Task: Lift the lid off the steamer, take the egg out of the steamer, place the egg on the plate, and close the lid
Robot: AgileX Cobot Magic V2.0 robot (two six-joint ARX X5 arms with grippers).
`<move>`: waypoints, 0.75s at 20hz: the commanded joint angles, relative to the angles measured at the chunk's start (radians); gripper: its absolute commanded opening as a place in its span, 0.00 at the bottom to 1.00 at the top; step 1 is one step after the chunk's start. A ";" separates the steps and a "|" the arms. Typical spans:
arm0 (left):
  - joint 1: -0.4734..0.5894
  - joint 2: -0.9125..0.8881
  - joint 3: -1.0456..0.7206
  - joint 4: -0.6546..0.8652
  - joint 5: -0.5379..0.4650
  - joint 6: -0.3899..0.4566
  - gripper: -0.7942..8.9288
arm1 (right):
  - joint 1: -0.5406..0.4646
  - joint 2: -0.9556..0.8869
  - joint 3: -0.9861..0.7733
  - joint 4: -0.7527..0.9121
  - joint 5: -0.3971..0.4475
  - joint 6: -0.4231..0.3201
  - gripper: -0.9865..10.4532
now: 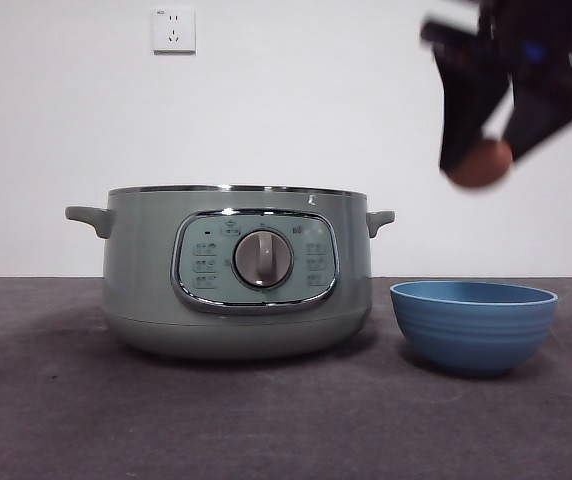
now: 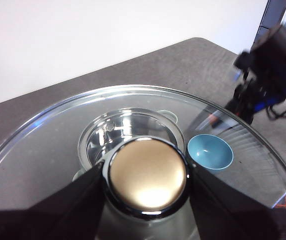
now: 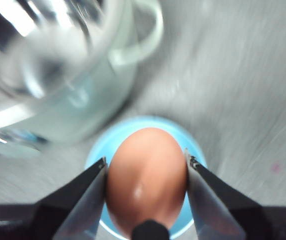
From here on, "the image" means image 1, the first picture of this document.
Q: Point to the pale green electric steamer pot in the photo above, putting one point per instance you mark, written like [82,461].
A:
[141,280]

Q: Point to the brown egg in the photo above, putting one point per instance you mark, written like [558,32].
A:
[486,165]

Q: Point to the white wall socket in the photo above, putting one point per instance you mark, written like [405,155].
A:
[174,30]

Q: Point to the blue ribbed bowl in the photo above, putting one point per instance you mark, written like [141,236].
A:
[471,335]

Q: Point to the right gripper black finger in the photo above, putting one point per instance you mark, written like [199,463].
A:
[466,110]
[536,122]

